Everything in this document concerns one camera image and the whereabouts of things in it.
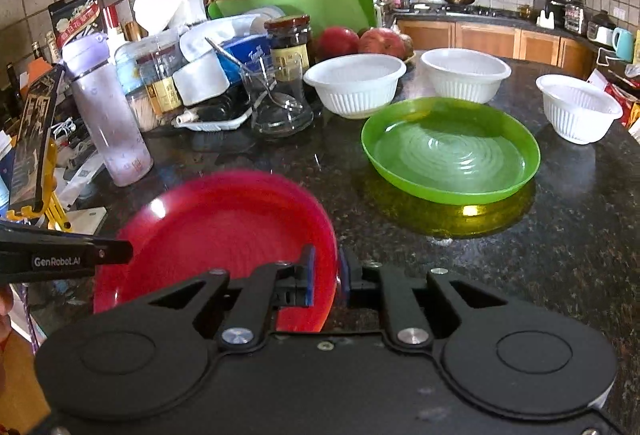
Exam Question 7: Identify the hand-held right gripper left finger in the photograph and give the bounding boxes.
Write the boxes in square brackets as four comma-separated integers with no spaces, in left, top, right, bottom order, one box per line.
[92,244,317,350]

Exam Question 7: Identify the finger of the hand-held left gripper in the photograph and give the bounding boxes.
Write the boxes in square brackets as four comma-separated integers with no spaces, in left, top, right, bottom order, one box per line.
[0,221,134,286]

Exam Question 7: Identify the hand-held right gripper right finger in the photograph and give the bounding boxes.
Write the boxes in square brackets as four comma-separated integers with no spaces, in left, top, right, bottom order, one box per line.
[338,245,543,350]

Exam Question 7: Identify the red plastic plate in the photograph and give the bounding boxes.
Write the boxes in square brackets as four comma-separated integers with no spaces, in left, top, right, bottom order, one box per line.
[93,168,340,334]

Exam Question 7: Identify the green plastic plate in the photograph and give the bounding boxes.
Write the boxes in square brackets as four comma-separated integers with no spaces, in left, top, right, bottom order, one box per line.
[360,96,541,205]

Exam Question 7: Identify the white ribbed plastic bowl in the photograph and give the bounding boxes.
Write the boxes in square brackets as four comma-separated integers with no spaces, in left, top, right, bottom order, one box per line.
[535,74,624,145]
[303,54,407,119]
[419,48,512,105]

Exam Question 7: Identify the yellow phone stand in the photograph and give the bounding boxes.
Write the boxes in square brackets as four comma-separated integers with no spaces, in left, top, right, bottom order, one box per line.
[7,159,74,231]

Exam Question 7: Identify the white card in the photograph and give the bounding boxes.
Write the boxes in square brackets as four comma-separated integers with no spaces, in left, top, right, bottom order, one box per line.
[64,206,109,231]

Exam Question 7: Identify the black smartphone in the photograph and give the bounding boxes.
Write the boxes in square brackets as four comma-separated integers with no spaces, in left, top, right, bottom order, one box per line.
[8,64,66,211]

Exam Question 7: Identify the purple water bottle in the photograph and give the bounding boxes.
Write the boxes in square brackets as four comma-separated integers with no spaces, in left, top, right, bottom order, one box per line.
[62,34,154,188]

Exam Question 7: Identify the clear glass cup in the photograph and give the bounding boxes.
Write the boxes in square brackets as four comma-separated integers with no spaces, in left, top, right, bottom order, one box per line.
[239,59,315,137]

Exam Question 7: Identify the white leaf-shaped dish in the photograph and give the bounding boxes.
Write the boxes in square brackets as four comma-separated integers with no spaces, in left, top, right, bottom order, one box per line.
[172,107,251,132]

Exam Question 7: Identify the clear plastic toothpick jar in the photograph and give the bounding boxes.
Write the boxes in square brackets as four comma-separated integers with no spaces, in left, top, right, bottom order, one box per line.
[114,34,186,132]

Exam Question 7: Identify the white paper roll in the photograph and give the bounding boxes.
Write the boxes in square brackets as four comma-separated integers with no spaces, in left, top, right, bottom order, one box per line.
[172,54,231,107]

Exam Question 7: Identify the dark red apple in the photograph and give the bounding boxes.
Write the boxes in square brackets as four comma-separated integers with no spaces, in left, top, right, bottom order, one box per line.
[315,26,361,62]

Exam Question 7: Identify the dark sauce jar red lid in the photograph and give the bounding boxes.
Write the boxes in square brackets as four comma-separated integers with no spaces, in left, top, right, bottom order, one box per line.
[263,14,315,86]

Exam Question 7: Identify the red capped bottle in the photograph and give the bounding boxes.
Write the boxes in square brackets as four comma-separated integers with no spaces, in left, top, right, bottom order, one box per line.
[102,4,126,52]

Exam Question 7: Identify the pale red apple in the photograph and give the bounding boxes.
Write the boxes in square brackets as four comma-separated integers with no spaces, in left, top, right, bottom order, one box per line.
[357,28,406,60]

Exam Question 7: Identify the blue tissue pack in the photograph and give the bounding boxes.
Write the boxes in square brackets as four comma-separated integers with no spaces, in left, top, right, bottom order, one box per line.
[219,31,274,83]

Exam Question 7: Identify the black snack packet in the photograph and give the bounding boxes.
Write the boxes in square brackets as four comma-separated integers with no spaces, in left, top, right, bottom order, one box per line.
[48,0,101,49]

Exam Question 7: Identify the white plastic bag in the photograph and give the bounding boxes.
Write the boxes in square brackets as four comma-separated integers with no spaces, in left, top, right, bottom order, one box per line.
[132,0,192,34]

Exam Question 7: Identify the wooden base cabinets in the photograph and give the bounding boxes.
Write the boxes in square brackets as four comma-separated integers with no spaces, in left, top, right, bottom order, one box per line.
[394,17,602,67]

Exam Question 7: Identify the green cutting board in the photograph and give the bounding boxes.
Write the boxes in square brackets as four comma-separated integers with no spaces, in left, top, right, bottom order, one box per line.
[207,0,379,42]

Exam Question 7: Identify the red snack packet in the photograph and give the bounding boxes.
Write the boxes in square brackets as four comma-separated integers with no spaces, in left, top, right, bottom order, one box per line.
[586,66,640,127]

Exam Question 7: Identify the black kitchen appliance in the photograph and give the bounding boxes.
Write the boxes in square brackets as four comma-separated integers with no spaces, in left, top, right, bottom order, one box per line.
[532,0,566,24]

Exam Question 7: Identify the teal mug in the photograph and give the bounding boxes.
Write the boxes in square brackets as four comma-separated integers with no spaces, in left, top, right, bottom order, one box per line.
[612,27,636,62]

